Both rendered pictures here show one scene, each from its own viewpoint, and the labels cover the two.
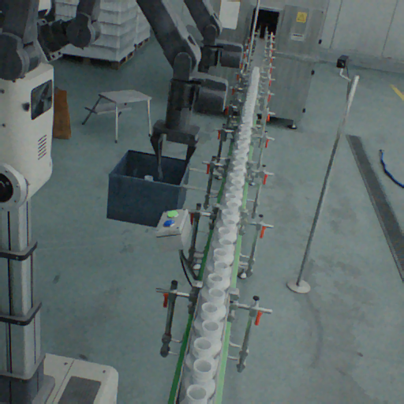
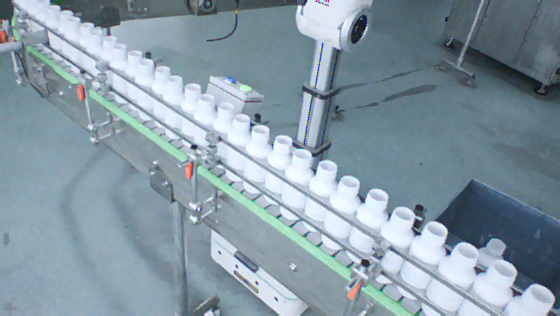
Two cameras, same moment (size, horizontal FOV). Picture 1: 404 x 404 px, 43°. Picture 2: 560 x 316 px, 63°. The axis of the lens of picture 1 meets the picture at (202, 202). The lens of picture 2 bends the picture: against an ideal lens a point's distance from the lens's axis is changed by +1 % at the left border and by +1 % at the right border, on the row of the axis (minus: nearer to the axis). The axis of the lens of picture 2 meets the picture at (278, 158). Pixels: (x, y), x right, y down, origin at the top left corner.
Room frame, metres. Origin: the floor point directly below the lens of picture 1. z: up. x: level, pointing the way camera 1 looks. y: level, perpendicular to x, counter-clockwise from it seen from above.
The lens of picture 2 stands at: (2.08, -0.76, 1.70)
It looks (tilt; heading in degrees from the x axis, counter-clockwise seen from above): 37 degrees down; 123
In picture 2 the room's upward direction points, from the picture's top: 7 degrees clockwise
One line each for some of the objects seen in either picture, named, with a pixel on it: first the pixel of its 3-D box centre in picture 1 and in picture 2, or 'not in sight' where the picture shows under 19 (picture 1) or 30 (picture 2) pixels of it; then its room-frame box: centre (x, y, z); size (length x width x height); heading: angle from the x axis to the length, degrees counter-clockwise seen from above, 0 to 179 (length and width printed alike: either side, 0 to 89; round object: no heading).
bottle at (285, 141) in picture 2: (231, 196); (279, 170); (1.66, -0.10, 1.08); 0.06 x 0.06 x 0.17
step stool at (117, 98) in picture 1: (117, 111); not in sight; (5.13, 1.03, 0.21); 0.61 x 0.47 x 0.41; 50
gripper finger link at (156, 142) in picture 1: (166, 147); not in sight; (1.11, 0.10, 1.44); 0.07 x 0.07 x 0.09; 87
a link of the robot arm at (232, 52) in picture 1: (223, 45); not in sight; (1.56, 0.01, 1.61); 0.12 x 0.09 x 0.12; 87
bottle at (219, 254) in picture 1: (215, 278); (137, 81); (1.13, -0.06, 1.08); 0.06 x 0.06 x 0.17
